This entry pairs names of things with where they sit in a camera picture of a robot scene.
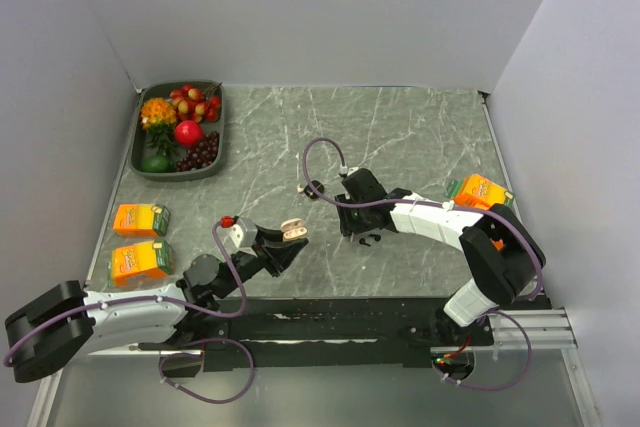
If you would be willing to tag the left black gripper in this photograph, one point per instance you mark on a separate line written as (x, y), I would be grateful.
(273, 252)

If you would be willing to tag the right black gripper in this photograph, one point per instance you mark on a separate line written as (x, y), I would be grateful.
(348, 226)

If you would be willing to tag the beige earbud charging case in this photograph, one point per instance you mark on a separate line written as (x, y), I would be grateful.
(293, 229)

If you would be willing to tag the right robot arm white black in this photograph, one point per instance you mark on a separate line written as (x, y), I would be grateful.
(502, 257)

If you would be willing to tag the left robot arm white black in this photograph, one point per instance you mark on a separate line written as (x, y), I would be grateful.
(68, 321)

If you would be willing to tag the black earbud charging case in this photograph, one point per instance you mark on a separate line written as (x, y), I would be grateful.
(313, 188)

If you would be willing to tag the dark grape bunch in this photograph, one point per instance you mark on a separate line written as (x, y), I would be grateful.
(202, 155)

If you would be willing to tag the orange juice box upper right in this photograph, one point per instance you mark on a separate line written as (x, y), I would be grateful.
(478, 191)

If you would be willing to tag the orange juice box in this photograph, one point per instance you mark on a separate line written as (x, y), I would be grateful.
(141, 220)
(499, 244)
(153, 259)
(478, 191)

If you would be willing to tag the orange juice box upper left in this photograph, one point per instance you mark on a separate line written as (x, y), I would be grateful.
(141, 220)

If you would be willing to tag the orange juice box lower left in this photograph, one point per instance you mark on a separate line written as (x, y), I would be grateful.
(153, 259)

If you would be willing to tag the red apple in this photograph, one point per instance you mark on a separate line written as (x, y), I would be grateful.
(188, 133)

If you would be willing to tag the green avocado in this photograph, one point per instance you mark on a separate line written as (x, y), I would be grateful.
(157, 164)

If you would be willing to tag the orange juice box lower right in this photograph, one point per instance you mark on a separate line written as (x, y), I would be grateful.
(499, 244)

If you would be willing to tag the dark grey fruit tray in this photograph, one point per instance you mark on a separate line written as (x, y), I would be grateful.
(160, 139)

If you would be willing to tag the red cherry bunch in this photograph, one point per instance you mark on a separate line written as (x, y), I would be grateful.
(197, 104)

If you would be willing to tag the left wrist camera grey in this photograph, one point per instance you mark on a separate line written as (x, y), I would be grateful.
(240, 236)

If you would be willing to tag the aluminium frame rail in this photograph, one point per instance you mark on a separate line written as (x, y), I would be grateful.
(546, 329)

